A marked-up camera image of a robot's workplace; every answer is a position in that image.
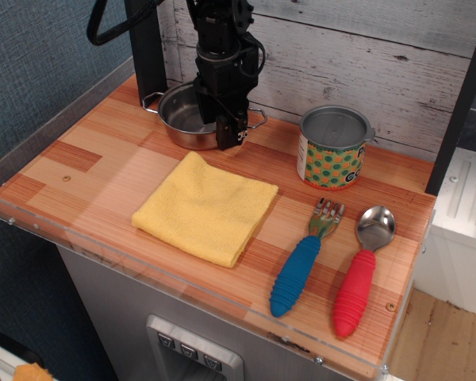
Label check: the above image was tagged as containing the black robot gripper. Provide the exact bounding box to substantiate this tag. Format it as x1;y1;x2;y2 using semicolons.
194;33;265;150

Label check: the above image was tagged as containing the small stainless steel pot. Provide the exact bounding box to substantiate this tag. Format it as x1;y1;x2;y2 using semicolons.
142;83;267;150

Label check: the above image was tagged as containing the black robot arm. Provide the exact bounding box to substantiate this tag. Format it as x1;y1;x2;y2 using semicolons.
186;1;266;150

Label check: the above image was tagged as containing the yellow folded towel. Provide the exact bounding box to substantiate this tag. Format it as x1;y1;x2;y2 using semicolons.
132;152;278;268

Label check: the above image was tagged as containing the toy food can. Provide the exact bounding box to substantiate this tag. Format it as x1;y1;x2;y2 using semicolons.
297;106;375;191

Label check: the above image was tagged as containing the grey toy fridge cabinet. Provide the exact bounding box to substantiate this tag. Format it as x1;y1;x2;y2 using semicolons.
59;247;377;380

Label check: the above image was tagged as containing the silver dispenser button panel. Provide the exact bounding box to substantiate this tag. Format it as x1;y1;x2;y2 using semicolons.
146;314;245;380

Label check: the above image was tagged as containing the white toy sink unit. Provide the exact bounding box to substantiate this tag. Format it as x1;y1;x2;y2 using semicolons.
413;148;476;314

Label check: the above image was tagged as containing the clear acrylic table guard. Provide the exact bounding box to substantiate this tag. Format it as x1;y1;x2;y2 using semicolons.
0;61;435;380

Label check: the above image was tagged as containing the orange plush object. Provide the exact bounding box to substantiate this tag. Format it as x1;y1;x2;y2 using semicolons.
13;363;53;381

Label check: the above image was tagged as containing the black left upright post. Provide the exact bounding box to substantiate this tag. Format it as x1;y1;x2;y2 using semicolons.
129;10;167;106

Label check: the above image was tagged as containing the black upright post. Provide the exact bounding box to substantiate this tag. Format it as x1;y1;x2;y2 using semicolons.
425;46;476;196
129;10;167;106

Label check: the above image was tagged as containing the blue handled fork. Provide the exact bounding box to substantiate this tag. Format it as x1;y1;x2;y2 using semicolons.
269;198;345;318

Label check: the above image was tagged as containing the red handled spoon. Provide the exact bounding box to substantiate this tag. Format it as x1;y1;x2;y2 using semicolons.
332;206;395;337

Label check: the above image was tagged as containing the black right upright post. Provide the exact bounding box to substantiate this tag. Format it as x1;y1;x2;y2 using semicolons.
425;46;476;196

